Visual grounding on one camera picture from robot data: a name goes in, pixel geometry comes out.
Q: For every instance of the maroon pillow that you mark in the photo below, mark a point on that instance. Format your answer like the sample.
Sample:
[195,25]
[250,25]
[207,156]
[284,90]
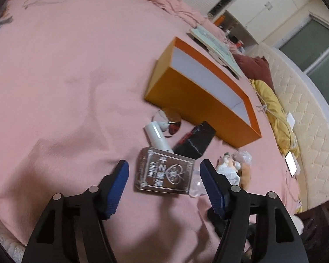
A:
[255,65]

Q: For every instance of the orange storage box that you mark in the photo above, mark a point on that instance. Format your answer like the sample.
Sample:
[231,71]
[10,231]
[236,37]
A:
[197,98]

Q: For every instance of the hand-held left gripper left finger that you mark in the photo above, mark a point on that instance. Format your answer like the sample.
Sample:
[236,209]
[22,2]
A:
[118,189]

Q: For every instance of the black glossy box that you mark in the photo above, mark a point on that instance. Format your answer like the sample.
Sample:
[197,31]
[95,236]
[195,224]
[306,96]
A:
[194,142]

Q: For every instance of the tan plush toy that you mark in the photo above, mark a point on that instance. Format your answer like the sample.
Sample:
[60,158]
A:
[245,174]

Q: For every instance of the yellow pillow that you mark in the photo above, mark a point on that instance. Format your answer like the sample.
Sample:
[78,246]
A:
[271,101]

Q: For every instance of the cream tufted headboard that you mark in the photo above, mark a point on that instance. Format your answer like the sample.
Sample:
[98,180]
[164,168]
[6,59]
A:
[312,131]

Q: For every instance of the white figure toy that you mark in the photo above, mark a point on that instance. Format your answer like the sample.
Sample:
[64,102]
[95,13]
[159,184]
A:
[227,171]

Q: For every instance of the window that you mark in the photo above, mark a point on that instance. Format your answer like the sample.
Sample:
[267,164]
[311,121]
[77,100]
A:
[318,49]

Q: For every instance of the white cabinet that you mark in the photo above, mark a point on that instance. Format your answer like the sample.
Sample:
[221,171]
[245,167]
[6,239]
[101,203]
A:
[268,8]

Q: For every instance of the pink crumpled duvet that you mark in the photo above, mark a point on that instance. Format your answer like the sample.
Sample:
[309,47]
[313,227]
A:
[167,2]

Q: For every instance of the clear crystal piece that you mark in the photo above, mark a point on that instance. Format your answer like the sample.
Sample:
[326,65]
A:
[197,189]

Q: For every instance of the round mirror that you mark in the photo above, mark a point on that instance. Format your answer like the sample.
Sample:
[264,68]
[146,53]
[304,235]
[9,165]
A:
[171,117]

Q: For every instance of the pink bed sheet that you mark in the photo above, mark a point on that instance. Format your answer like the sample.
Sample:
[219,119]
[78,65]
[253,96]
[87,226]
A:
[71,74]

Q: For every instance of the mint green lap board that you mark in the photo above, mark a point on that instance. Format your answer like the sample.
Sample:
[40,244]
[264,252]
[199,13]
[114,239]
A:
[216,43]

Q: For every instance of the white cylindrical case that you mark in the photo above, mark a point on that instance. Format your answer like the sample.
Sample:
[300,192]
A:
[156,134]

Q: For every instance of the crumpled clear plastic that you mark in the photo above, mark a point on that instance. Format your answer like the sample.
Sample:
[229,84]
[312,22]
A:
[242,156]

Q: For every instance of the cream knitted blanket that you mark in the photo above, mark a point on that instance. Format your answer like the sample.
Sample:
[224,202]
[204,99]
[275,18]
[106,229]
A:
[5,241]

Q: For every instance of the smartphone with lit screen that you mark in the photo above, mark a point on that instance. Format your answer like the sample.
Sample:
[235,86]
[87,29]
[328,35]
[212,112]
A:
[291,163]

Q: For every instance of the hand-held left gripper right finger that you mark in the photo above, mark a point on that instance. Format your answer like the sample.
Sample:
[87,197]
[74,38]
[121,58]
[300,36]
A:
[211,189]

